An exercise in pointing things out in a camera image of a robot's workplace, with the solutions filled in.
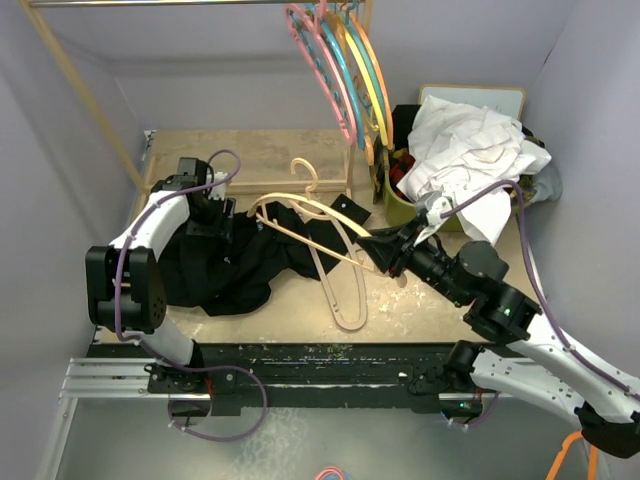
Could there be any yellow plastic hanger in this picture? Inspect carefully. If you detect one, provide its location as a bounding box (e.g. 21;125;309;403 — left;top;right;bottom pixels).
321;6;393;149

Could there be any teal plastic hanger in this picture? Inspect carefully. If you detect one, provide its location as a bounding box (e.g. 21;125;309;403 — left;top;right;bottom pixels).
337;1;387;148

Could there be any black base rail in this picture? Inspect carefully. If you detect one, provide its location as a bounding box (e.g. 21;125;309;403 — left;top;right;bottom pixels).
87;343;495;417

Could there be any black shirt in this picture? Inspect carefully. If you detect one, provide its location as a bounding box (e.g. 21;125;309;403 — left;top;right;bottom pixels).
159;195;372;317

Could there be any wooden clothes rack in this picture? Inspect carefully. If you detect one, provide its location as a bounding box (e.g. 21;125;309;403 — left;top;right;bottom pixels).
14;0;374;201

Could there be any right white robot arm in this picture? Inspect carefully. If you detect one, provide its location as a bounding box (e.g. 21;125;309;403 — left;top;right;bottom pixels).
356;222;639;459

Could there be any green laundry basket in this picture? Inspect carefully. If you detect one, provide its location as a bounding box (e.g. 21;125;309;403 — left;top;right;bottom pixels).
369;144;466;232

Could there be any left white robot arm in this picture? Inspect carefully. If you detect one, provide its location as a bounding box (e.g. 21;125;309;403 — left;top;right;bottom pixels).
85;157;241;392

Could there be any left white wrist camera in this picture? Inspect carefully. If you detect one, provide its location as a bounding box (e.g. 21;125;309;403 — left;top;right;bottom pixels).
205;171;235;201

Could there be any tan hanger on table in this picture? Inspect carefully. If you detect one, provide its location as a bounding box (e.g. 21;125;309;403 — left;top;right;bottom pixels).
299;199;370;332

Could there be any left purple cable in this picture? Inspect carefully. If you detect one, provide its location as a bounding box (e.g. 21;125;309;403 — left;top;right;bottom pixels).
113;149;269;442

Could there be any white shirt pile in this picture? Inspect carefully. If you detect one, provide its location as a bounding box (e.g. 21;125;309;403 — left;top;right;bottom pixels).
399;92;553;247

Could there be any blue plastic hanger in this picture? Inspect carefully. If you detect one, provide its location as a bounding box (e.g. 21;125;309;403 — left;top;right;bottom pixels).
305;1;364;149

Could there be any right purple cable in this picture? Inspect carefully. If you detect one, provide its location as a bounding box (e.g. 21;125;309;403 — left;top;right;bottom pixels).
439;179;636;431

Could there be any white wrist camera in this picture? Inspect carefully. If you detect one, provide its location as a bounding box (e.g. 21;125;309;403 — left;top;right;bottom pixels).
205;171;235;201
415;191;452;237

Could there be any pink plastic hanger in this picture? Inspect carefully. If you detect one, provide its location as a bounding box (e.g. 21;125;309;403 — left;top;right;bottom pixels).
284;1;358;146

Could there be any purple cable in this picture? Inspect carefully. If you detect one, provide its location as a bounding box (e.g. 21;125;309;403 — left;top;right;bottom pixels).
113;149;269;442
439;179;636;431

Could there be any grey cloth behind basket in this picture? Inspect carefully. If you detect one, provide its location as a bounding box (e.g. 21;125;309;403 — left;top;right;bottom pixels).
531;163;563;203

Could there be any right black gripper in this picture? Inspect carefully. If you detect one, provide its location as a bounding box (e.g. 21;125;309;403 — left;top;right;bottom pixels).
357;214;469;306

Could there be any pink hanger on floor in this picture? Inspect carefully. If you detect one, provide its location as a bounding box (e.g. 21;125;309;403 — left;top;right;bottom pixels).
314;466;352;480

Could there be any beige plastic hanger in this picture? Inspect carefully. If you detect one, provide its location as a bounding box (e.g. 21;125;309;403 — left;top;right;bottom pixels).
247;157;381;275

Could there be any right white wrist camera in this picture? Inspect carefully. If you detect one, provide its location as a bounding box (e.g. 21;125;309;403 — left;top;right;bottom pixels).
415;191;452;237

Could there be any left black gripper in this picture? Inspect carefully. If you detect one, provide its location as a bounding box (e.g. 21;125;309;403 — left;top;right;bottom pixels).
187;194;235;243

